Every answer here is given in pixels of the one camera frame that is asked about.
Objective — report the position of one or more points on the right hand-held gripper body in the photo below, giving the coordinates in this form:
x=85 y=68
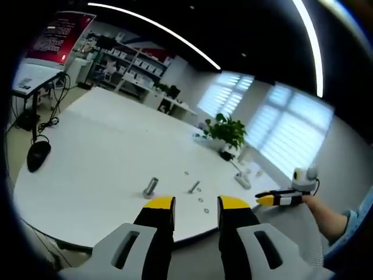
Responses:
x=303 y=182

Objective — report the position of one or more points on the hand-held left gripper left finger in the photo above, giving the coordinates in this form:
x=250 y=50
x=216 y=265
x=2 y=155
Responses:
x=151 y=233

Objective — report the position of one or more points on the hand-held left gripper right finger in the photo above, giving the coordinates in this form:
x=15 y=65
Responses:
x=239 y=233

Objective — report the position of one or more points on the large metal threaded stud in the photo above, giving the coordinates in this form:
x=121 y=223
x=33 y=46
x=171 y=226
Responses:
x=151 y=188

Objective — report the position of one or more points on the small metal threaded stud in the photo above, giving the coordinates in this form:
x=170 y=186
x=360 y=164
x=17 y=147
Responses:
x=194 y=187

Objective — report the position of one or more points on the small black box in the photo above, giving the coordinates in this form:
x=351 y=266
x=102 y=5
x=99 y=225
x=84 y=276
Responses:
x=226 y=155

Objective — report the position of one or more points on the person's blue sleeve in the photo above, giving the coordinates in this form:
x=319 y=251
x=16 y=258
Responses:
x=354 y=224

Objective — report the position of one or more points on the green potted plant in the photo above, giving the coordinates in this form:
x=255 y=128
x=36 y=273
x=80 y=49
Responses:
x=225 y=131

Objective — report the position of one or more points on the low white cabinet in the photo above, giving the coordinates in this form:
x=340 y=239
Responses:
x=175 y=105

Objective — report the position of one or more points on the white storage shelf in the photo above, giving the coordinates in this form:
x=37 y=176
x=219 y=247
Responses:
x=125 y=67

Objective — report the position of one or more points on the black-legged side desk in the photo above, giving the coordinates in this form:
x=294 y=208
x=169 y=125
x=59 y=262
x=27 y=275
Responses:
x=32 y=81

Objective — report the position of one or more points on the red wall poster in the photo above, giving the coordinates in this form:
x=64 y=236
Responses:
x=58 y=35

